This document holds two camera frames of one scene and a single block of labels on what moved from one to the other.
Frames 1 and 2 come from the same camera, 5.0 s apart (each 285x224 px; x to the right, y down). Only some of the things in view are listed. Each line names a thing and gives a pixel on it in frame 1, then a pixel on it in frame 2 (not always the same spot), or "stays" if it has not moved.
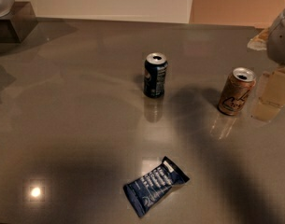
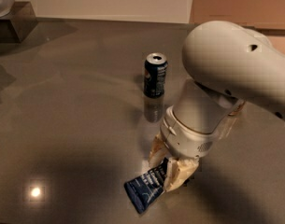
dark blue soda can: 155,75 stays
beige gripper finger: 260,40 -> 159,152
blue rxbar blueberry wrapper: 148,190 stays
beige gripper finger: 276,92 -> 178,171
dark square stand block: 13,28 stays
